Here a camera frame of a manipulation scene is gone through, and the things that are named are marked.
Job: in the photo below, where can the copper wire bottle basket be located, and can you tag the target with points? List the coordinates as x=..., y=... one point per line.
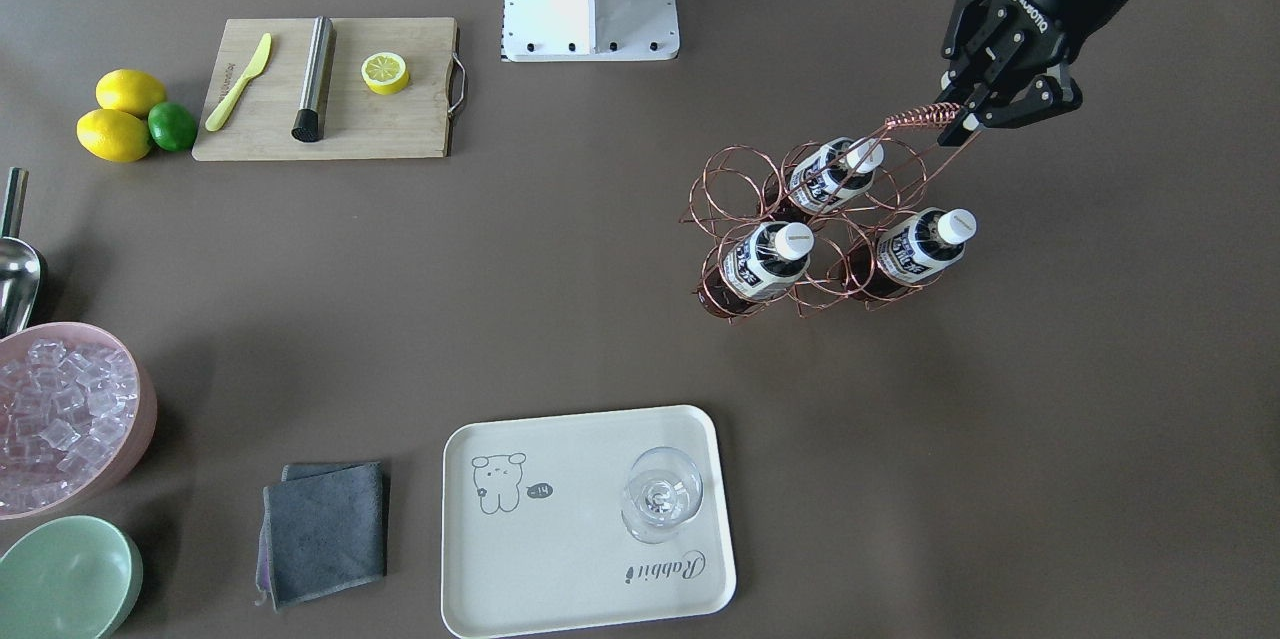
x=727, y=201

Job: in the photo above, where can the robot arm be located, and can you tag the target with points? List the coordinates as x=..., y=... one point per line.
x=1078, y=18

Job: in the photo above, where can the tea bottle two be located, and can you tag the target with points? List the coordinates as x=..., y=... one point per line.
x=909, y=253

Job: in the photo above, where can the tea bottle one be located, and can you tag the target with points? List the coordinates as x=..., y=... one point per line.
x=825, y=180

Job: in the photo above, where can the tea bottle three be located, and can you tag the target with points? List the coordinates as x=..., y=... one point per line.
x=758, y=269

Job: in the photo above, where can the clear wine glass on tray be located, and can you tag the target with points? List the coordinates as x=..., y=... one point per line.
x=662, y=494

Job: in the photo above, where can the half lemon slice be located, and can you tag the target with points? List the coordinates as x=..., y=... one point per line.
x=385, y=73

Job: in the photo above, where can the bamboo cutting board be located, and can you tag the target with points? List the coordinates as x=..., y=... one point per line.
x=357, y=124

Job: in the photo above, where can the cream rabbit tray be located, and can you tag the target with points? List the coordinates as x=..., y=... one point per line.
x=532, y=535

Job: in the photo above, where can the steel muddler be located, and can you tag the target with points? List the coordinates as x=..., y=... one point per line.
x=309, y=120

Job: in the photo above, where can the yellow-green plastic knife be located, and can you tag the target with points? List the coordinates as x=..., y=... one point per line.
x=252, y=70

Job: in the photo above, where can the grey folded cloth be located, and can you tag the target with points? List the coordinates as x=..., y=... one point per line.
x=324, y=530

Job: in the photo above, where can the green lime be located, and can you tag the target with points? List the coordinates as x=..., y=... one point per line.
x=172, y=127

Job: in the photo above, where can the yellow lemon near lime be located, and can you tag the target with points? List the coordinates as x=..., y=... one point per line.
x=132, y=91

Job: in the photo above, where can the pink bowl of ice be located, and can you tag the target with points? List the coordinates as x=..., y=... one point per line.
x=78, y=413

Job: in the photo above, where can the steel ice scoop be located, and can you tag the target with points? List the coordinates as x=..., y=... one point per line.
x=22, y=266

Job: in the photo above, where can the green empty bowl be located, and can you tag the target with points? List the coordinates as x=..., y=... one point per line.
x=74, y=577

